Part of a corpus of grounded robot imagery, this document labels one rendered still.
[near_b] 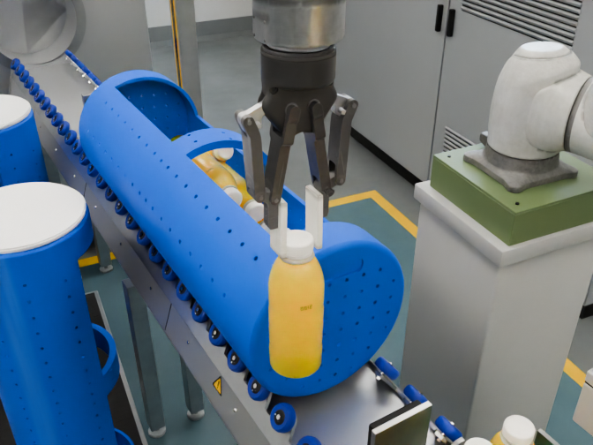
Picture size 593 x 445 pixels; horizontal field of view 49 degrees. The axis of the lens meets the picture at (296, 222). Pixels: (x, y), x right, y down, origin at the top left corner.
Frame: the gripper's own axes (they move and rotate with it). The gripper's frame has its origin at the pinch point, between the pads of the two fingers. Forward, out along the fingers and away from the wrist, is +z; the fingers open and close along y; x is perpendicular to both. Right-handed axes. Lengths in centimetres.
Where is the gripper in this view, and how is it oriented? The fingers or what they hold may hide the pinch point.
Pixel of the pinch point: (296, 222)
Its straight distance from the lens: 74.4
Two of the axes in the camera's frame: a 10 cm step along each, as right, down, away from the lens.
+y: -9.0, 2.1, -3.9
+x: 4.5, 4.4, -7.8
